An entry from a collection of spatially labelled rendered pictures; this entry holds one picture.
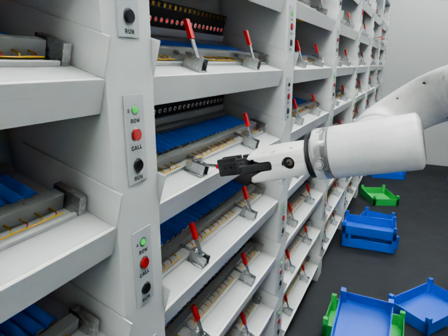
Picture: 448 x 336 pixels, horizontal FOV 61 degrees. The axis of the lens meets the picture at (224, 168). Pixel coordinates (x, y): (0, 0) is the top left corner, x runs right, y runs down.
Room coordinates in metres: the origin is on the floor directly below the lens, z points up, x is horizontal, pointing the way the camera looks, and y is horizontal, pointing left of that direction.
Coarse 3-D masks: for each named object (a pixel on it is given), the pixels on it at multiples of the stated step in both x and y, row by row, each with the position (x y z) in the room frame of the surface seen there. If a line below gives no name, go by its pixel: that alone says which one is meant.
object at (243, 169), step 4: (252, 164) 0.61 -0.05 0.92; (256, 164) 0.60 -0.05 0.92; (260, 164) 0.60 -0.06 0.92; (264, 164) 0.60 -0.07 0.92; (268, 164) 0.60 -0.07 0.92; (240, 168) 0.60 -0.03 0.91; (244, 168) 0.60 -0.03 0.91; (248, 168) 0.60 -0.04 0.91; (252, 168) 0.60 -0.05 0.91; (256, 168) 0.60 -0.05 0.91; (260, 168) 0.60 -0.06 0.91; (264, 168) 0.60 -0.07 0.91; (268, 168) 0.60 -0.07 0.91; (240, 172) 0.60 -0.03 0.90; (244, 172) 0.60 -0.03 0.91; (248, 172) 0.60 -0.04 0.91
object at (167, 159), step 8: (232, 128) 0.98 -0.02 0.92; (240, 128) 1.00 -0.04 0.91; (216, 136) 0.88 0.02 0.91; (224, 136) 0.91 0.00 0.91; (232, 136) 0.96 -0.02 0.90; (192, 144) 0.79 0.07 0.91; (200, 144) 0.80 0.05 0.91; (208, 144) 0.83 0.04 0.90; (216, 144) 0.86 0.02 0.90; (168, 152) 0.71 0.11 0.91; (176, 152) 0.72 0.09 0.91; (184, 152) 0.74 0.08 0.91; (192, 152) 0.77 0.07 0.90; (200, 152) 0.79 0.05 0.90; (160, 160) 0.66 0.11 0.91; (168, 160) 0.69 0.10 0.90; (176, 160) 0.72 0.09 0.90; (160, 168) 0.66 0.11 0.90
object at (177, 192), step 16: (192, 112) 0.98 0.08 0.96; (208, 112) 1.07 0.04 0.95; (240, 112) 1.15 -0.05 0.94; (256, 112) 1.13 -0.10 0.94; (256, 128) 1.11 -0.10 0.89; (272, 128) 1.11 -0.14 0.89; (224, 144) 0.91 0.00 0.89; (272, 144) 1.03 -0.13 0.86; (208, 160) 0.79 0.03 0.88; (160, 176) 0.55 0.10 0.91; (176, 176) 0.67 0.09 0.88; (192, 176) 0.69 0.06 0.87; (208, 176) 0.70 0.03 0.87; (160, 192) 0.55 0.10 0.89; (176, 192) 0.61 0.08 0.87; (192, 192) 0.65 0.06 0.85; (208, 192) 0.72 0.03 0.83; (160, 208) 0.56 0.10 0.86; (176, 208) 0.61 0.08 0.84; (160, 224) 0.58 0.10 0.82
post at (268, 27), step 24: (240, 0) 1.16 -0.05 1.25; (288, 0) 1.11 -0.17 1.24; (240, 24) 1.16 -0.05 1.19; (264, 24) 1.12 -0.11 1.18; (288, 24) 1.12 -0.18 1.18; (288, 72) 1.13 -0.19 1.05; (240, 96) 1.16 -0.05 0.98; (264, 96) 1.12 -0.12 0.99; (288, 120) 1.15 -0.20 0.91; (264, 288) 1.11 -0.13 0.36
